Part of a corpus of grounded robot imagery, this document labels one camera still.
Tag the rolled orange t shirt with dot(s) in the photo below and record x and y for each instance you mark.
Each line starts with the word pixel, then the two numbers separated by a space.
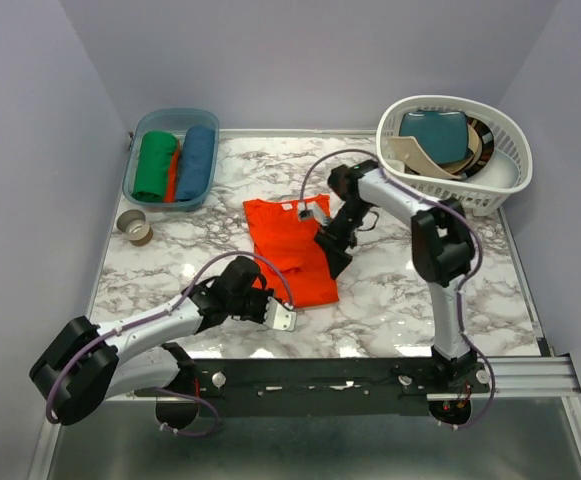
pixel 172 176

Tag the rolled blue t shirt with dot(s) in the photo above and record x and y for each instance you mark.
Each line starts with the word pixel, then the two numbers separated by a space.
pixel 195 164

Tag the teal folded garment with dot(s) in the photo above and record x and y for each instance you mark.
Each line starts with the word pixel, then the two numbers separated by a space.
pixel 442 135

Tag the tape roll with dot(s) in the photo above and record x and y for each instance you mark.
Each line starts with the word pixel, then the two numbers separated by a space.
pixel 134 226

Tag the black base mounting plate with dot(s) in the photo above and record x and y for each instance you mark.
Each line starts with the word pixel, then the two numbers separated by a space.
pixel 244 401

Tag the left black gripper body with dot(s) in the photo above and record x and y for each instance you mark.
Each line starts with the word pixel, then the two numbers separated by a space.
pixel 252 306

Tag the aluminium rail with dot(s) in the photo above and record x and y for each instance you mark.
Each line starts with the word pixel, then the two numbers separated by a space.
pixel 515 377

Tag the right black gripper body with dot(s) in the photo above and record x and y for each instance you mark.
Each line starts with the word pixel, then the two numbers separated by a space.
pixel 340 229

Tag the orange t shirt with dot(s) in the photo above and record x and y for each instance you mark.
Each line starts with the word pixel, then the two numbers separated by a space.
pixel 172 176
pixel 300 274

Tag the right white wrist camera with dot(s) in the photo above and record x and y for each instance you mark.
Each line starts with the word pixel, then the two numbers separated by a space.
pixel 312 210

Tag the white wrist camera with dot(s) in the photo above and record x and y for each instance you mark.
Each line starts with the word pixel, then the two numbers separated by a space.
pixel 312 210
pixel 278 316

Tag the rolled green t shirt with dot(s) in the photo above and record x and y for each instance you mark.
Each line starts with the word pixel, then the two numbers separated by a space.
pixel 155 153

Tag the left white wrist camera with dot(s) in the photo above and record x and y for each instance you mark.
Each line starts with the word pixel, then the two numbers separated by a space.
pixel 278 316

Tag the white laundry basket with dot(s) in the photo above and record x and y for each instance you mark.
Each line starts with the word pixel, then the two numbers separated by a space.
pixel 509 171

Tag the beige garment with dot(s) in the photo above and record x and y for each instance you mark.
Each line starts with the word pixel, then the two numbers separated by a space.
pixel 408 155

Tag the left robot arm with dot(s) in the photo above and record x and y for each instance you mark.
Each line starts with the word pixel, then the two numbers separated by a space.
pixel 76 370

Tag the clear blue plastic bin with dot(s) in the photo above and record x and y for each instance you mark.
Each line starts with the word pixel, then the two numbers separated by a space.
pixel 176 121

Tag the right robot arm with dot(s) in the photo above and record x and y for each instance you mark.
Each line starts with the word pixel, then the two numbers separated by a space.
pixel 442 250

